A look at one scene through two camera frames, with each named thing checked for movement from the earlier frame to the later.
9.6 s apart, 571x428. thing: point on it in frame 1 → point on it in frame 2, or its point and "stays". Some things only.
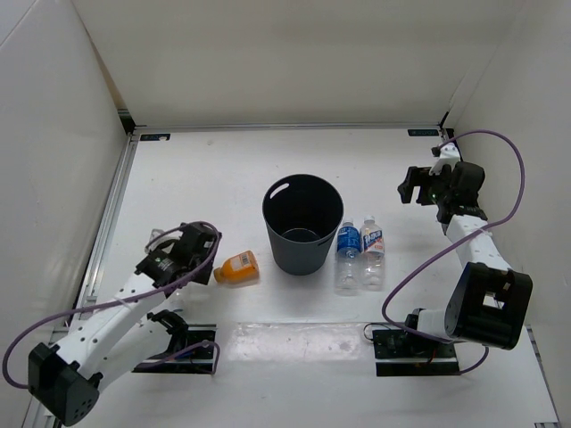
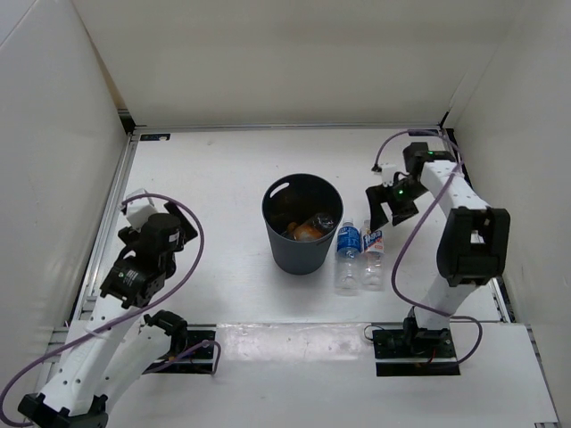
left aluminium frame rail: (88, 291) stays
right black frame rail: (450, 132) stays
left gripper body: (204, 259) → (131, 236)
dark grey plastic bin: (302, 212) stays
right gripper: (416, 176) → (376, 196)
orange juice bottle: (238, 270) → (304, 231)
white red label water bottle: (374, 261) stays
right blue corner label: (423, 133) stays
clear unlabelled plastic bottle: (176, 300) → (324, 220)
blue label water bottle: (348, 277) stays
